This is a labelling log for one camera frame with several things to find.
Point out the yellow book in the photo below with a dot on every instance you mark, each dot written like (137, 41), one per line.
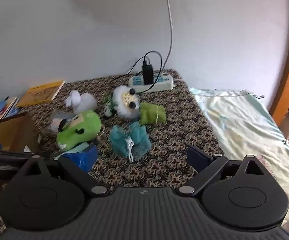
(41, 94)

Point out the patterned brown bed cover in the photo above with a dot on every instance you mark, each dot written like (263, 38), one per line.
(166, 162)

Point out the white cloth bundle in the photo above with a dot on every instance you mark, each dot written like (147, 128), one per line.
(81, 102)

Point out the white fluffy round plush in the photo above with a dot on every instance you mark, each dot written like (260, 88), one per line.
(126, 102)

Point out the green towel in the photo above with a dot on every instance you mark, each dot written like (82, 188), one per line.
(151, 114)

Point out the picture book stack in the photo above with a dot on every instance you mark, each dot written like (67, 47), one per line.
(10, 103)

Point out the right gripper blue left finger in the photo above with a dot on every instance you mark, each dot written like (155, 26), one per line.
(78, 165)

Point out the small panda plush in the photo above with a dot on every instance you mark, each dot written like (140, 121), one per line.
(109, 108)

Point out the teal bath pouf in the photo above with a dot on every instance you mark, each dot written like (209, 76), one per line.
(131, 143)

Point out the pink toy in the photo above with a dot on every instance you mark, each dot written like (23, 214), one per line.
(56, 117)

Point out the brown cardboard box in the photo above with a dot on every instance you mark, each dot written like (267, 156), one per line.
(19, 134)

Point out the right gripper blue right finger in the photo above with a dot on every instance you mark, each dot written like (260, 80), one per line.
(207, 166)

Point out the black charger adapter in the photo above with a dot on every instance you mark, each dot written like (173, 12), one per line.
(148, 73)

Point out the green frog plush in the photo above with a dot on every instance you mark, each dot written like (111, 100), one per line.
(83, 127)

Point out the pale green blanket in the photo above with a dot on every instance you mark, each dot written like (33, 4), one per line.
(244, 126)

